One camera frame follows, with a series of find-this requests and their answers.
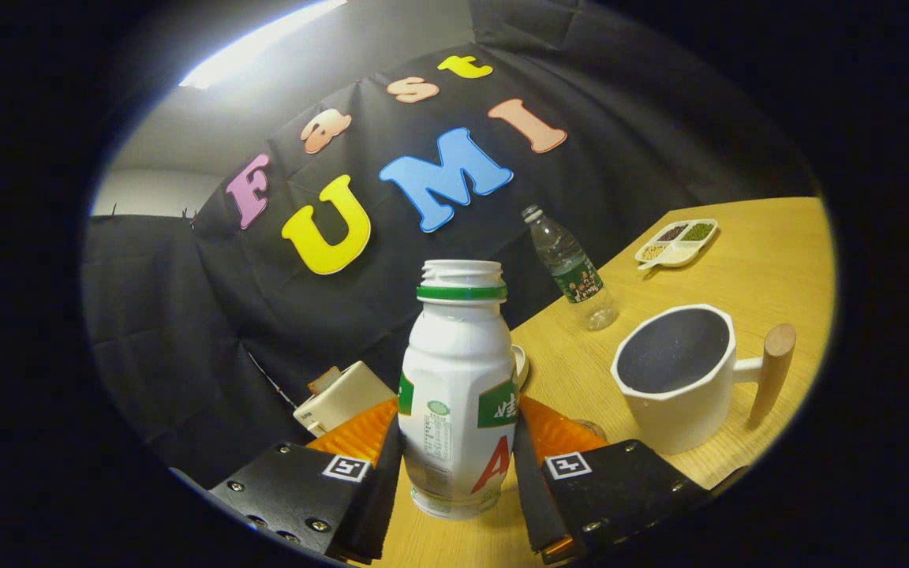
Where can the wooden table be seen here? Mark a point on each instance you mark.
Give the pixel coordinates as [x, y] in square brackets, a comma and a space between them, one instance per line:
[738, 260]

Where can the cream toaster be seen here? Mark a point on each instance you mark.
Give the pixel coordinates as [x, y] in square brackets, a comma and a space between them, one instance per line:
[344, 401]

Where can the white juice bottle green label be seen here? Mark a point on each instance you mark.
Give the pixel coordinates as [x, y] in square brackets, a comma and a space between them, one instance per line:
[454, 371]

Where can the ceiling light panel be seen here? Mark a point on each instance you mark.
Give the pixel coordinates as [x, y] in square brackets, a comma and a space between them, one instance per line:
[257, 43]

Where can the bread slice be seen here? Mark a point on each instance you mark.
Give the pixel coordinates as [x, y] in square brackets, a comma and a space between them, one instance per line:
[324, 380]

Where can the clear plastic water bottle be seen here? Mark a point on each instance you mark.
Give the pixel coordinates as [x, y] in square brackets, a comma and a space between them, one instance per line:
[573, 268]

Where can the white divided dish with beans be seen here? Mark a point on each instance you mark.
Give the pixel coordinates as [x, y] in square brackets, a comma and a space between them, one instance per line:
[677, 243]

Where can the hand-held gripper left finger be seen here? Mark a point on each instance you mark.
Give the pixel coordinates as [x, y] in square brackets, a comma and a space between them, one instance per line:
[379, 497]

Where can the plate with red food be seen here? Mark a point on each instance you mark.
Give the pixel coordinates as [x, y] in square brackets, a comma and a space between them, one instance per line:
[520, 364]

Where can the round cork coaster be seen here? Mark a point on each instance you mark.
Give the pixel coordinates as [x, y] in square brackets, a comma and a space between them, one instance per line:
[592, 431]

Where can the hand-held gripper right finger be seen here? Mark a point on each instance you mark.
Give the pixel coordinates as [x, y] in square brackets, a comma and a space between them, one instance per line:
[533, 497]

